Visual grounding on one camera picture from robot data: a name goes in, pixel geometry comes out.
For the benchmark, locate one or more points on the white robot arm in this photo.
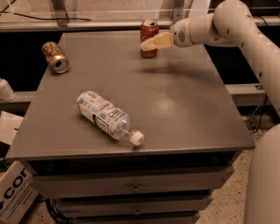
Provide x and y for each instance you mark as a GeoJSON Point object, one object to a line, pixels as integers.
{"type": "Point", "coordinates": [232, 23]}

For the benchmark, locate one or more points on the grey drawer cabinet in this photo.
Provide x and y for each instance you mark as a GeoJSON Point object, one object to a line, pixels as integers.
{"type": "Point", "coordinates": [177, 100]}

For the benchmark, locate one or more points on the red coke can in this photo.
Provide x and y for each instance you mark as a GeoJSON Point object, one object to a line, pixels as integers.
{"type": "Point", "coordinates": [148, 29]}

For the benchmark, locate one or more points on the open brown cardboard box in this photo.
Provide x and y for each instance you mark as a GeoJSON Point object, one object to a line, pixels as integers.
{"type": "Point", "coordinates": [9, 125]}

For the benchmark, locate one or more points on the white printed cardboard box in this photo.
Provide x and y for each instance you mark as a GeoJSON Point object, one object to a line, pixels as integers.
{"type": "Point", "coordinates": [16, 193]}

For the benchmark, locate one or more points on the gold soda can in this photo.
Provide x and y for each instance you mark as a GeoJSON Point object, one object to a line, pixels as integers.
{"type": "Point", "coordinates": [55, 57]}

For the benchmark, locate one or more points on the clear plastic water bottle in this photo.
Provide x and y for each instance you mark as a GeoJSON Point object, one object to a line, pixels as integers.
{"type": "Point", "coordinates": [108, 117]}

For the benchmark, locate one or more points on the white pump dispenser bottle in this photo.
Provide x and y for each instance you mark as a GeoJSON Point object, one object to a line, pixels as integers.
{"type": "Point", "coordinates": [6, 92]}

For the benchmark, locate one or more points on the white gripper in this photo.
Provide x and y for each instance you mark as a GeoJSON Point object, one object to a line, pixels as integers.
{"type": "Point", "coordinates": [179, 34]}

